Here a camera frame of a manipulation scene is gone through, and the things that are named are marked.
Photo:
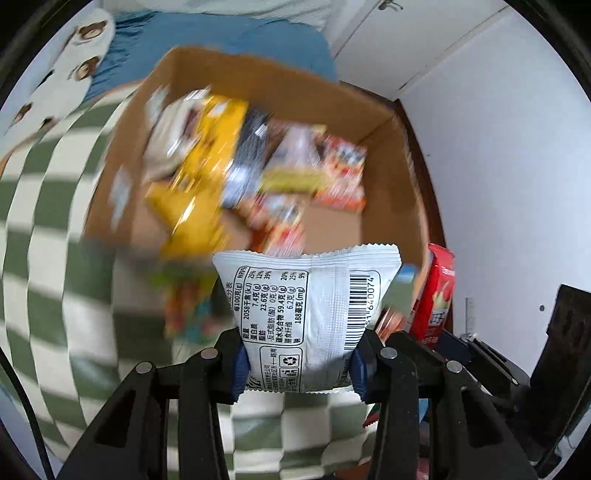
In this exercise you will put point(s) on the clear pink snack packet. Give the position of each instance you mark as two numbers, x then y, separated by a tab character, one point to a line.
295	157

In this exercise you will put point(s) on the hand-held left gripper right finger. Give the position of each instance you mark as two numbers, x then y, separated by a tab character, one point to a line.
358	369

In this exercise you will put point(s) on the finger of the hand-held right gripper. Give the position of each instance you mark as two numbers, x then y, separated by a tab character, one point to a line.
498	374

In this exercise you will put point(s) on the white bear print pillow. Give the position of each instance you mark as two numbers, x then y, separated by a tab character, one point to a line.
55	74

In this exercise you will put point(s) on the blue bedsheet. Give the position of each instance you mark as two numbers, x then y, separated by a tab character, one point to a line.
277	46

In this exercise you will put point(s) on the clear bag of colourful candies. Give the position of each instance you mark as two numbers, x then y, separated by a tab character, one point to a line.
189	304

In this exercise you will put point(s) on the large yellow snack packet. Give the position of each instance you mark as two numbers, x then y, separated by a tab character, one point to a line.
210	147

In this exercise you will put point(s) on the small yellow chip bag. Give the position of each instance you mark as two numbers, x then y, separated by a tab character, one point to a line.
189	221

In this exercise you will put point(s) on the green white checkered mat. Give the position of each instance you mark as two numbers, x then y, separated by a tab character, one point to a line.
46	277

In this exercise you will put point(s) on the red white snack packet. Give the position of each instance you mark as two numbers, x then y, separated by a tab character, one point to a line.
431	295

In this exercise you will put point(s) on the black snack packet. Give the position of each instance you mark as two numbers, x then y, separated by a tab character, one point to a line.
247	157

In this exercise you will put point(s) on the cardboard box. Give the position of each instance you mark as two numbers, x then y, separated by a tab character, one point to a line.
323	101

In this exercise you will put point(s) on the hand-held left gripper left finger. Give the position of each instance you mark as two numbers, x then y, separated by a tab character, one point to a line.
238	369

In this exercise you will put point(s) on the grey white snack packet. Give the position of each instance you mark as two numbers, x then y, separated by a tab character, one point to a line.
304	314

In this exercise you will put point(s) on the white door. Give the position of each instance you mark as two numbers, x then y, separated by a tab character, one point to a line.
415	41

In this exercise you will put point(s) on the grey textured pillow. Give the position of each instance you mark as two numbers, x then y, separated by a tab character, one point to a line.
231	11

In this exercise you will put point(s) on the orange panda snack packet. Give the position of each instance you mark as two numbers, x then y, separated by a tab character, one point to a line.
277	221
344	170

